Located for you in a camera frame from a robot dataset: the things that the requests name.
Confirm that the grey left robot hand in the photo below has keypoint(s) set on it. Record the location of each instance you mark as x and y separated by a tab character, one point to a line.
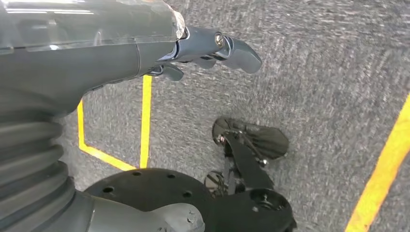
80	48

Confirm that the black left robot leg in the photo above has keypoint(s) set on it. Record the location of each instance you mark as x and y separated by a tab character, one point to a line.
144	185

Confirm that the black left robot foot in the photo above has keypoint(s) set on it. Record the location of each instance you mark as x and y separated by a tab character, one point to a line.
269	141

